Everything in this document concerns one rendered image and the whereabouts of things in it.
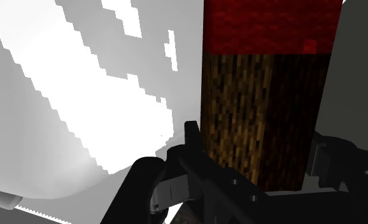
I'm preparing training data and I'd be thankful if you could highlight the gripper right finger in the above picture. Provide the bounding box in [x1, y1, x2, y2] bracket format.
[304, 130, 368, 193]

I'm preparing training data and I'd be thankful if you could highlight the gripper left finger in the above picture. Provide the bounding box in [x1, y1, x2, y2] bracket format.
[100, 120, 266, 224]

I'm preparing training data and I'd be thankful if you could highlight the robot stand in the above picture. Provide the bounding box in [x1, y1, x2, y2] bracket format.
[199, 0, 344, 192]

